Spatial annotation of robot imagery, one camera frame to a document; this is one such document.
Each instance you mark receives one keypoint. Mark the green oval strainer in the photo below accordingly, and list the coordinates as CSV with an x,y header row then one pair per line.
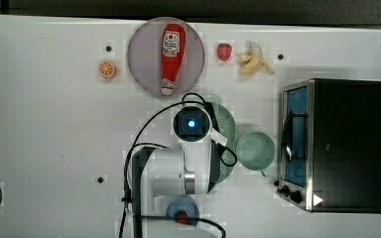
x,y
222,161

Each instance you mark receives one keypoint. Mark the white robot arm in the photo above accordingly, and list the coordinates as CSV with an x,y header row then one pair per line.
x,y
164,181

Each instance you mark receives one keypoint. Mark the green mug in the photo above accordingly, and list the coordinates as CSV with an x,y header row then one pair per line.
x,y
256,152

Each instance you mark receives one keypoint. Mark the red strawberry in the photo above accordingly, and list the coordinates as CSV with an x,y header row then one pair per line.
x,y
224,51

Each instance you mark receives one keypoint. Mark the grey round plate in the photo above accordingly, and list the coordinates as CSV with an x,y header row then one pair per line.
x,y
145,56

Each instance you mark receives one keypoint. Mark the blue bowl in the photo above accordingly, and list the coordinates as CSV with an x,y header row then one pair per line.
x,y
186,204

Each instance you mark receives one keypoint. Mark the red ketchup bottle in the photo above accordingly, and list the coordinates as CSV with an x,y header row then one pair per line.
x,y
173,49

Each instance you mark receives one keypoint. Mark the peeled banana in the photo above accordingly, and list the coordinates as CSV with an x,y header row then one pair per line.
x,y
253,60

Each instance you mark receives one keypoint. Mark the small red fruit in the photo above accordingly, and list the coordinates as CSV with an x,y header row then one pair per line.
x,y
182,217

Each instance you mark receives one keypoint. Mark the orange slice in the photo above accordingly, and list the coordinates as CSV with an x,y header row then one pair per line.
x,y
107,69

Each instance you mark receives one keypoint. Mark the black toaster oven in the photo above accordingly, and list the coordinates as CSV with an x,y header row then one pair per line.
x,y
330,146

